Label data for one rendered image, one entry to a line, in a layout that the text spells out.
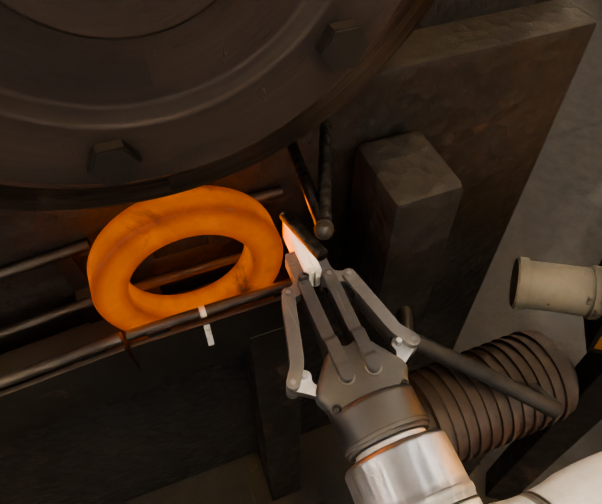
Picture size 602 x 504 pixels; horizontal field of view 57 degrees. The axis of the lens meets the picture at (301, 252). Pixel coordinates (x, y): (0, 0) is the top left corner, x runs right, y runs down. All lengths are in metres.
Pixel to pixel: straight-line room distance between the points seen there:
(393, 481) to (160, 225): 0.27
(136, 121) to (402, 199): 0.32
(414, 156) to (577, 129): 1.53
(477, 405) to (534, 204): 1.09
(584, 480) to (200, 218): 0.35
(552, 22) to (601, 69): 1.74
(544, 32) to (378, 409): 0.42
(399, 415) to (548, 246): 1.25
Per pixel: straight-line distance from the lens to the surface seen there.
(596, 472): 0.48
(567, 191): 1.84
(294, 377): 0.48
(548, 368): 0.79
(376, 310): 0.51
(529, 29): 0.66
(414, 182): 0.55
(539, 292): 0.65
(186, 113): 0.28
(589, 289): 0.66
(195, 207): 0.47
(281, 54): 0.28
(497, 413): 0.75
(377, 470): 0.44
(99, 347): 0.56
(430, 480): 0.44
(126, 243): 0.48
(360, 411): 0.45
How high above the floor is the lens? 1.18
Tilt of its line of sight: 51 degrees down
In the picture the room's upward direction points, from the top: straight up
